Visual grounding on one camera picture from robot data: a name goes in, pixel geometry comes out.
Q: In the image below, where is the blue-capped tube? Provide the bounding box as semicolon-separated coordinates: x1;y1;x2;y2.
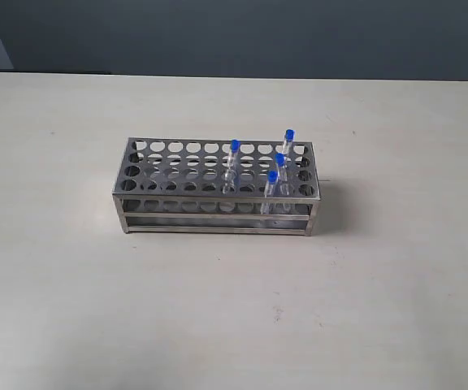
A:
222;139;241;194
275;153;291;196
282;129;295;156
260;171;279;215

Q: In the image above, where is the stainless steel test tube rack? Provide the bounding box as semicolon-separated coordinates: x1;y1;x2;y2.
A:
112;137;322;236

